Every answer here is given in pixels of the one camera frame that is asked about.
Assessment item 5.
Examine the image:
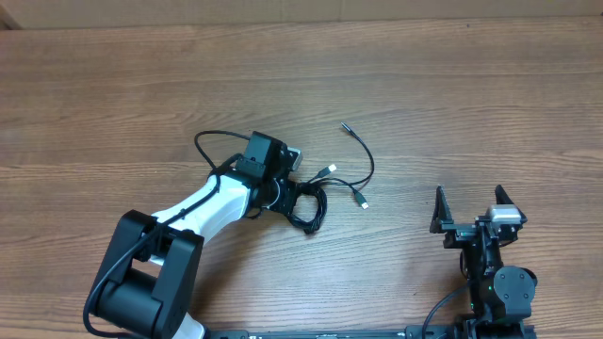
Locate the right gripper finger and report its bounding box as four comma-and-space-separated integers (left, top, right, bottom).
495, 185, 528, 224
430, 186, 453, 234

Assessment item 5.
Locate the black USB cable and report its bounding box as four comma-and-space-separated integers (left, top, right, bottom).
286, 163, 370, 235

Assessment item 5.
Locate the black cable with thin plug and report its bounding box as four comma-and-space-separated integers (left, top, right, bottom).
324, 121, 376, 187

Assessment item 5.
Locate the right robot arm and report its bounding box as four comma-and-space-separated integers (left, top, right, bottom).
420, 186, 538, 338

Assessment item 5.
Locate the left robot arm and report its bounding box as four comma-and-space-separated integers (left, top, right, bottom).
82, 132, 302, 338

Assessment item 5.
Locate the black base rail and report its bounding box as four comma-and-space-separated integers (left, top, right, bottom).
204, 325, 463, 339

